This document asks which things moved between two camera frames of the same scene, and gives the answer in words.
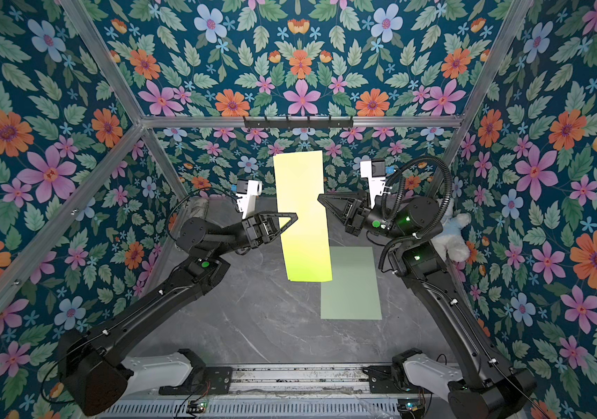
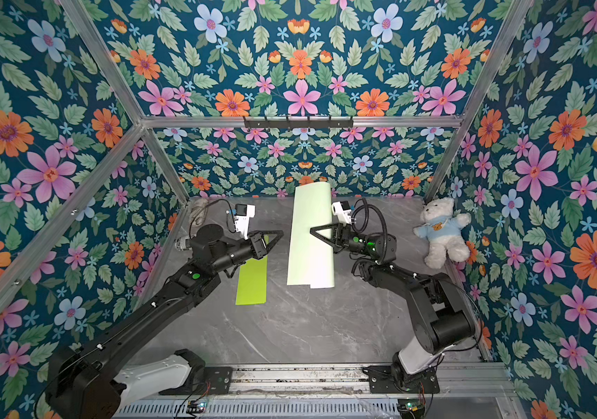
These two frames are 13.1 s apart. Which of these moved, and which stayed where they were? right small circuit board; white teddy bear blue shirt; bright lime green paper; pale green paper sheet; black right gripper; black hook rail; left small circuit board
Moved: pale green paper sheet; black right gripper; bright lime green paper
Stayed: right small circuit board; white teddy bear blue shirt; left small circuit board; black hook rail
